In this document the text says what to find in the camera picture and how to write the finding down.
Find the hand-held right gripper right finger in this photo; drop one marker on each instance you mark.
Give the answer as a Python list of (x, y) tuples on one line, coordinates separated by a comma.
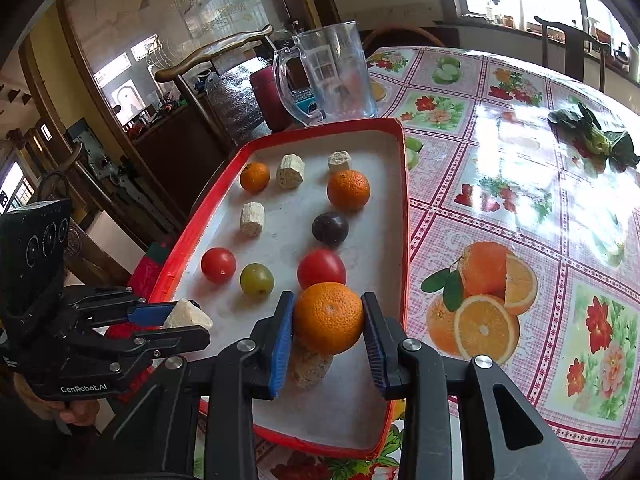
[(375, 355)]

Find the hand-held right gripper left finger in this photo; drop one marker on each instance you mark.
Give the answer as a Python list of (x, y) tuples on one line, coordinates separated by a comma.
[(280, 350)]

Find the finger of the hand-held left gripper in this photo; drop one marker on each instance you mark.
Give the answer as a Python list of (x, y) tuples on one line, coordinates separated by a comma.
[(175, 337), (150, 312)]

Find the whitish wedge porous chunk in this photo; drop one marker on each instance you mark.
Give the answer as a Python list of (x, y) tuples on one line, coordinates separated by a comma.
[(187, 316)]

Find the large round beige porous chunk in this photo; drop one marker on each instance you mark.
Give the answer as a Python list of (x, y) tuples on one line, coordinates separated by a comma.
[(310, 370)]

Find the orange tangerine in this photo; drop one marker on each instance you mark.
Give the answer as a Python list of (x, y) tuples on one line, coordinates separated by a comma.
[(254, 176), (348, 189), (329, 317)]

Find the green grape fruit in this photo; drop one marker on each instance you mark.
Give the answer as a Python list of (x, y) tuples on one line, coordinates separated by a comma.
[(257, 278)]

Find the red rimmed white tray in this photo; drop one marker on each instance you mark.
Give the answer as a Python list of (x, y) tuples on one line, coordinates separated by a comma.
[(295, 232)]

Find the dark purple plum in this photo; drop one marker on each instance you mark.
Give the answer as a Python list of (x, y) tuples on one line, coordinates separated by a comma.
[(330, 229)]

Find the person's left hand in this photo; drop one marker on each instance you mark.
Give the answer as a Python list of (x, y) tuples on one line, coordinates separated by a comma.
[(77, 412)]

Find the red cloth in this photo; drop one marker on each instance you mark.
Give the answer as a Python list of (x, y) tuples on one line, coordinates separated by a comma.
[(147, 272)]

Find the small red tomato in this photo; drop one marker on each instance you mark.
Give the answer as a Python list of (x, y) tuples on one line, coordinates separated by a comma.
[(218, 265)]

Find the large red tomato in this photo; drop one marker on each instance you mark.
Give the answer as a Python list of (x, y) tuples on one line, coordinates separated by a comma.
[(321, 266)]

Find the small beige porous chunk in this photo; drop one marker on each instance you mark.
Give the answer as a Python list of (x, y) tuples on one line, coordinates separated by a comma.
[(251, 217)]

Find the floral printed tablecloth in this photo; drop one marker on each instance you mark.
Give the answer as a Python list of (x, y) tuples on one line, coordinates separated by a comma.
[(500, 185)]

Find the red container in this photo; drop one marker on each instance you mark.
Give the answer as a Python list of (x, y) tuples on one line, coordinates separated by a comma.
[(267, 100)]

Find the teal box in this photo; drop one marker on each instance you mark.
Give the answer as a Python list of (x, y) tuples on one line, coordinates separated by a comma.
[(307, 102)]

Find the leafy green vegetable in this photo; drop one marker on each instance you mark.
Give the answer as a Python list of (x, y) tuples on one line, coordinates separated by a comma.
[(620, 145)]

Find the round rattan chair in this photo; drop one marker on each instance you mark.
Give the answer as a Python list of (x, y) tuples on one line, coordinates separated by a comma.
[(405, 27)]

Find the dark wooden chair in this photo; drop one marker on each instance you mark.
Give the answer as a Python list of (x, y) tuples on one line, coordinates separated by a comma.
[(575, 55)]

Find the dark kettle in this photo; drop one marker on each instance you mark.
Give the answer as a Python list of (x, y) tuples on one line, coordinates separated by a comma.
[(622, 53)]

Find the wooden chair with curved rail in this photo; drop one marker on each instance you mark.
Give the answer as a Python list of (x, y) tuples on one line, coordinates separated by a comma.
[(210, 55)]

